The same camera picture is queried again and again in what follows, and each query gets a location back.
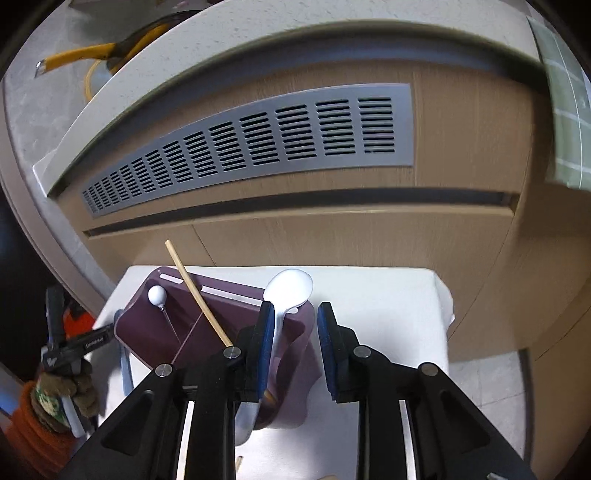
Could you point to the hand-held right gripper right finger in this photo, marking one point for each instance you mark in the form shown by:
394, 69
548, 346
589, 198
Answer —
325, 353

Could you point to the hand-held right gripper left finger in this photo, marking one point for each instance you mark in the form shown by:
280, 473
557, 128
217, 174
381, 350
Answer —
263, 353

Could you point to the blue-grey plastic spoon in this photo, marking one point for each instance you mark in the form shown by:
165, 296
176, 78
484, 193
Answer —
127, 374

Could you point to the maroon plastic utensil holder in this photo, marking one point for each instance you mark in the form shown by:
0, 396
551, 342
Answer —
207, 323

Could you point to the white plastic spoon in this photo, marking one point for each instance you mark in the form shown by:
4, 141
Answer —
291, 286

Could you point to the wooden chopstick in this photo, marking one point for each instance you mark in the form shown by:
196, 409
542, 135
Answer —
198, 291
239, 464

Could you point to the person's left hand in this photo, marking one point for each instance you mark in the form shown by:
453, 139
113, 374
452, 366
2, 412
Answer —
78, 390

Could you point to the white fringed tablecloth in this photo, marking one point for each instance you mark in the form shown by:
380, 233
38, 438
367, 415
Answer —
383, 300

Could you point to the wooden kitchen cabinet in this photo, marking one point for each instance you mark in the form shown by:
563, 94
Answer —
323, 235

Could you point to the grey vent grille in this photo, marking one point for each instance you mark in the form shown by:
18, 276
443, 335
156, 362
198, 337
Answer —
277, 138

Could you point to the glass lid with yellow rim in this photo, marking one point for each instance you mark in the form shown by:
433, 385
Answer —
89, 81

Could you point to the kitchen counter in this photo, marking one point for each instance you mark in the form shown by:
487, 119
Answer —
231, 41

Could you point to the green checked towel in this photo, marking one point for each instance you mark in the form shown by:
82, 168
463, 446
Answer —
563, 92

